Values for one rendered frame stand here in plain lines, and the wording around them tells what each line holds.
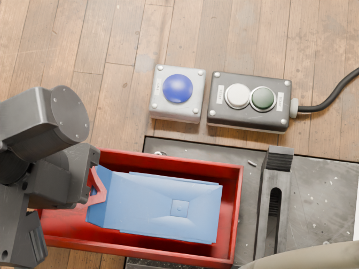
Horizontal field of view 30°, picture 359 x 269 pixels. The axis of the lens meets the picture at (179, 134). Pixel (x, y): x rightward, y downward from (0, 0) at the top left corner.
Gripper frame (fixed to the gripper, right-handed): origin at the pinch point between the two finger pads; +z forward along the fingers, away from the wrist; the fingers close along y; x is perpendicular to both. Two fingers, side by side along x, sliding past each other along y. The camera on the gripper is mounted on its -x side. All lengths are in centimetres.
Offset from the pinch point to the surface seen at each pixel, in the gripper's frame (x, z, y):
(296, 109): 15.2, 14.8, 17.9
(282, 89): 17.6, 13.4, 16.4
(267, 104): 15.0, 11.8, 15.3
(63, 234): -4.4, 2.7, -6.7
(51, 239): -6.0, -2.1, -4.2
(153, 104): 13.3, 5.0, 2.3
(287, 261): -13, -37, 40
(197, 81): 17.3, 7.8, 6.7
